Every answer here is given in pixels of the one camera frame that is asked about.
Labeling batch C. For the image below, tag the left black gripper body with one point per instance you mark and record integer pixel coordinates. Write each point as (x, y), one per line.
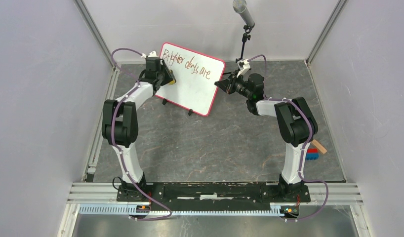
(158, 75)

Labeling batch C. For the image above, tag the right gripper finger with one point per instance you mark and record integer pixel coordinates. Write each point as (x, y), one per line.
(223, 85)
(234, 83)

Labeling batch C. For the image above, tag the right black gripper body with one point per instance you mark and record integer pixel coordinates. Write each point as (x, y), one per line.
(241, 87)

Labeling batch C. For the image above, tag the pink framed whiteboard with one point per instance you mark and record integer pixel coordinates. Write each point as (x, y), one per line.
(195, 75)

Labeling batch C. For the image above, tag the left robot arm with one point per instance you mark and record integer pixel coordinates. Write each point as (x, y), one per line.
(120, 124)

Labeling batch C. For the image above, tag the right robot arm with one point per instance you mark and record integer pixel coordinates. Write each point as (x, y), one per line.
(296, 124)

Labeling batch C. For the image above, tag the black whiteboard easel stand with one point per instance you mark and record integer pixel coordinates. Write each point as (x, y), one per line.
(190, 112)

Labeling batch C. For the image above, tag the black microphone tripod stand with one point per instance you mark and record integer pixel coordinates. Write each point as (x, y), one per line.
(246, 36)

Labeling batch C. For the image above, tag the grey microphone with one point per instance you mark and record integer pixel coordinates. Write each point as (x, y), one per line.
(240, 7)

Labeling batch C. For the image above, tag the red toy brick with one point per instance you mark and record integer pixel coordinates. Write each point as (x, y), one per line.
(313, 151)

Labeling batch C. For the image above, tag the wooden block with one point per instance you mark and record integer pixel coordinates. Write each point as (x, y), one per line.
(321, 149)

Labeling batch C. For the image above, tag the blue toy brick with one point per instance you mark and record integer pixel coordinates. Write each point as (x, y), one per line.
(312, 156)

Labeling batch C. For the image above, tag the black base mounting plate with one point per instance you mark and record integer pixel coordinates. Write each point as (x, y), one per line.
(204, 196)

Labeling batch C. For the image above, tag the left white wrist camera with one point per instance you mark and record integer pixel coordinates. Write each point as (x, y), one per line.
(151, 54)

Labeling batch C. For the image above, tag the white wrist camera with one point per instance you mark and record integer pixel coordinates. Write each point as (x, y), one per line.
(244, 67)
(151, 54)

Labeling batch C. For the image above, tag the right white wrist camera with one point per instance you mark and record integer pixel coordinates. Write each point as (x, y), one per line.
(244, 67)

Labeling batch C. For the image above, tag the slotted cable duct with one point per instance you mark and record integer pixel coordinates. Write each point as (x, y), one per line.
(144, 210)

